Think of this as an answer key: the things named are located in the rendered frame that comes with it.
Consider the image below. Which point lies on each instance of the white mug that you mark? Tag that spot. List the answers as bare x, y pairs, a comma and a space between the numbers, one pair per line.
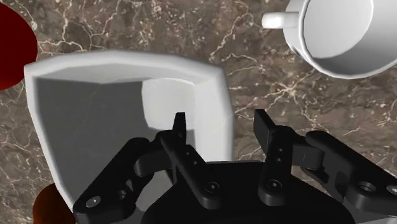
338, 31

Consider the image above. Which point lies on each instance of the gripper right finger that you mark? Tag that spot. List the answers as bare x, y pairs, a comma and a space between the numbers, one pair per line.
310, 155

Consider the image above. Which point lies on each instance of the dark red round object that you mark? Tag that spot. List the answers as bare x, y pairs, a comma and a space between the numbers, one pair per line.
14, 43
51, 206

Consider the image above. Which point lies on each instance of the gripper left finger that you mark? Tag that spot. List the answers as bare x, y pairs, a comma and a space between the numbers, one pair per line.
183, 156

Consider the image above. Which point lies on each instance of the white square bowl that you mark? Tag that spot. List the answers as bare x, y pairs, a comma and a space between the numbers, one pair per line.
93, 124

